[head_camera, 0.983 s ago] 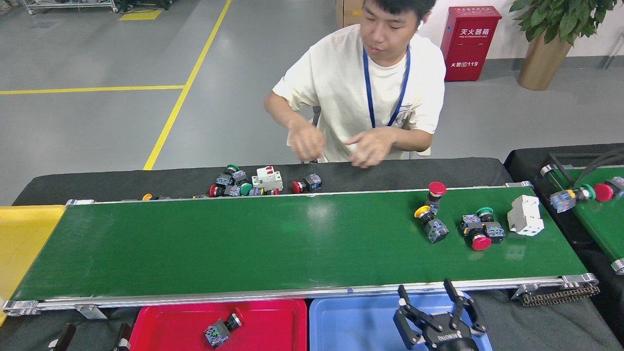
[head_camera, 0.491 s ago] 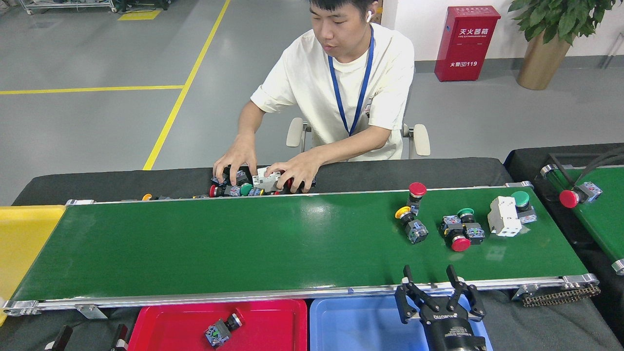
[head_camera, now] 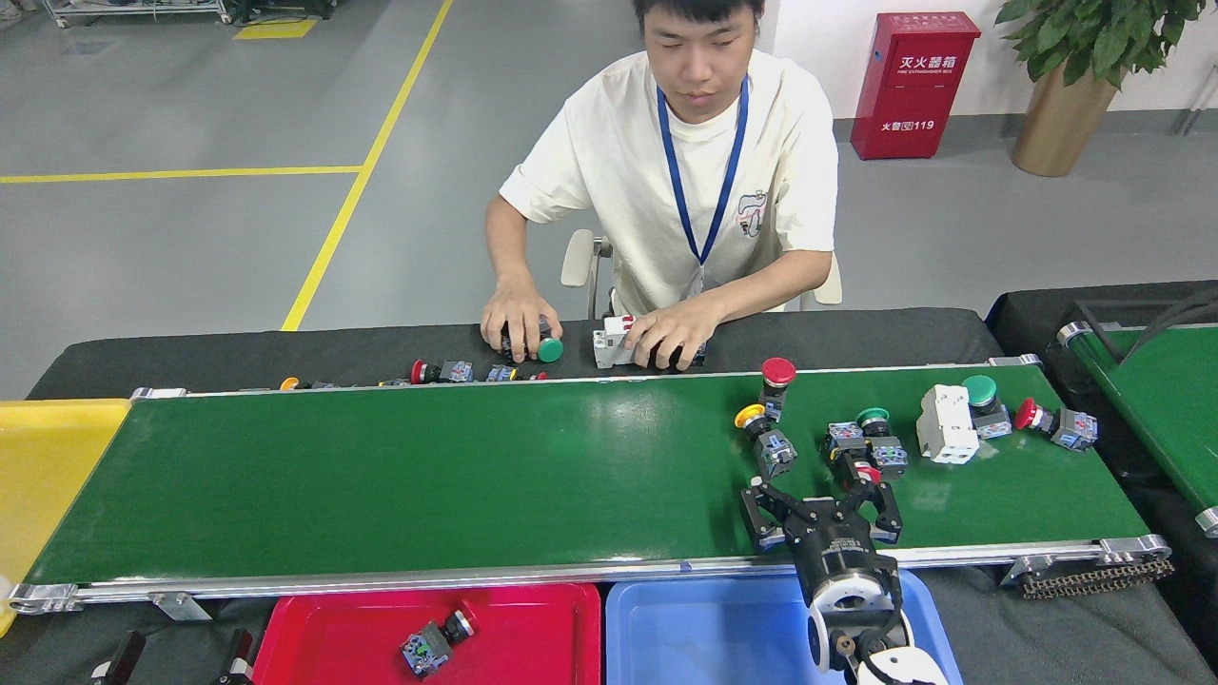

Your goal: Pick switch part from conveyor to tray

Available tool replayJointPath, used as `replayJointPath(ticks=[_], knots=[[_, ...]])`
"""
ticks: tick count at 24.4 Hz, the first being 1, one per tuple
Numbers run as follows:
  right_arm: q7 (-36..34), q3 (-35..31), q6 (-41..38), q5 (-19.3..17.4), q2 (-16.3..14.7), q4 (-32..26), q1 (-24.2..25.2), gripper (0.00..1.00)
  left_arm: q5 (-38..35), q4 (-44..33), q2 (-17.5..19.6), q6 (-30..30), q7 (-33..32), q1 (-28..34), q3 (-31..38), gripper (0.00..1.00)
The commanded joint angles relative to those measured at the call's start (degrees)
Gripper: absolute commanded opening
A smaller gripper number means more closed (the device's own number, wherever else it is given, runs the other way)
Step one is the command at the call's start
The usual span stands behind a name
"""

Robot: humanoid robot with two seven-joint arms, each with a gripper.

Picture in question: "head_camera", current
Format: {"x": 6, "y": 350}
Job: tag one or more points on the red fire extinguisher cabinet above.
{"x": 913, "y": 95}

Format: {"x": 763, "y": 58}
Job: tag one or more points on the red plastic tray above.
{"x": 333, "y": 637}

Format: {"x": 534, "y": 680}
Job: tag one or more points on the metal wheeled cart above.
{"x": 133, "y": 9}

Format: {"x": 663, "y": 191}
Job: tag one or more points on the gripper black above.
{"x": 837, "y": 547}

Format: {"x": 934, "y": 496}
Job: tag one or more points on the green conveyor belt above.
{"x": 1161, "y": 409}
{"x": 476, "y": 476}

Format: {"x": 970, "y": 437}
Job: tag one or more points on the green plant in gold pot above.
{"x": 1056, "y": 124}

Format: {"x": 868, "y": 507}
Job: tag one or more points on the grey office chair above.
{"x": 577, "y": 257}

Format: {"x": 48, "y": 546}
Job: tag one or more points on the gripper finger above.
{"x": 119, "y": 661}
{"x": 236, "y": 661}

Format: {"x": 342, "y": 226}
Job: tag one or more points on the white circuit breaker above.
{"x": 947, "y": 428}
{"x": 609, "y": 347}

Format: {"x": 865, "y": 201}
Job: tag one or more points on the yellow plastic bin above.
{"x": 48, "y": 476}

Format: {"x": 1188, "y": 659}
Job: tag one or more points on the black silver push button switch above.
{"x": 428, "y": 650}

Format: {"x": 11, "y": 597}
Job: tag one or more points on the person's left hand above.
{"x": 676, "y": 333}

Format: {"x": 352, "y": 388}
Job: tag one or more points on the person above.
{"x": 609, "y": 171}

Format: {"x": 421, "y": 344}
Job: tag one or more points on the blue plastic tray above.
{"x": 704, "y": 637}

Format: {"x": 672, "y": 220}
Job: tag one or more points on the white wall conduit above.
{"x": 1197, "y": 109}

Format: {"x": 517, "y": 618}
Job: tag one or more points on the red mushroom button switch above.
{"x": 777, "y": 371}

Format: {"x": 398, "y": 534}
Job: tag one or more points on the person's right hand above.
{"x": 519, "y": 314}

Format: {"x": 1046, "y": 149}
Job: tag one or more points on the black machine base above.
{"x": 285, "y": 8}

